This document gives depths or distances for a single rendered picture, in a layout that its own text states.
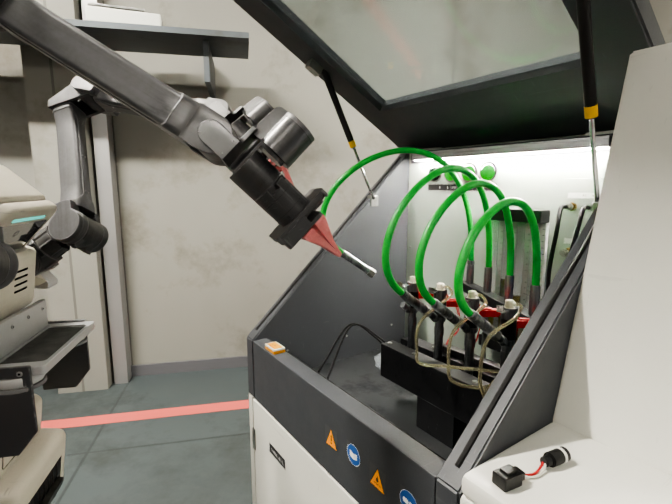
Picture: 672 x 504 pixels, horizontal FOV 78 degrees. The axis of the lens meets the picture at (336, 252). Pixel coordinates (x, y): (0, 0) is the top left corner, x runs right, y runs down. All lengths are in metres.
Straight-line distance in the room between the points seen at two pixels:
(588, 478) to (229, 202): 2.73
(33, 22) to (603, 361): 0.94
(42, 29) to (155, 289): 2.58
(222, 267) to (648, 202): 2.74
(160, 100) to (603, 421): 0.77
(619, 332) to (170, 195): 2.79
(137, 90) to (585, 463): 0.79
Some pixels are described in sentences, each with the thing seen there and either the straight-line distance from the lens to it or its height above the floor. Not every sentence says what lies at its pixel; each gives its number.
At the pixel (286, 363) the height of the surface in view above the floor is 0.95.
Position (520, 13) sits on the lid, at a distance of 0.88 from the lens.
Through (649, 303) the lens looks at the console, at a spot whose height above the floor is 1.18.
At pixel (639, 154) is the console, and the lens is 0.77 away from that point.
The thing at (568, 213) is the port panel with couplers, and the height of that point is 1.28.
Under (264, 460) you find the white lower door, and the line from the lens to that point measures 1.22.
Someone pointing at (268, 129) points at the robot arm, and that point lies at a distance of 0.63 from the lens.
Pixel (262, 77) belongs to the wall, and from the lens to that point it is 3.16.
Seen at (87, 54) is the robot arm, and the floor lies 1.52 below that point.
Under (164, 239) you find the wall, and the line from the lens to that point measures 3.14.
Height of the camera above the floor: 1.34
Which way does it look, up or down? 9 degrees down
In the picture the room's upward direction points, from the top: straight up
